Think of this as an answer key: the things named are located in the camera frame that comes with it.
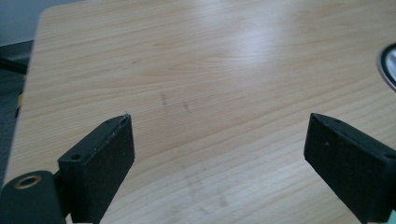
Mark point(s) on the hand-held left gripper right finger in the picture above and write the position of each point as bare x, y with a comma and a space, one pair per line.
351, 168

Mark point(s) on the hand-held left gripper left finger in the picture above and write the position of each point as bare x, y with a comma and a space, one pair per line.
99, 168

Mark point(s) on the round metal-rimmed dark object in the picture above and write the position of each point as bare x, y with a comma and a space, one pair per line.
388, 63

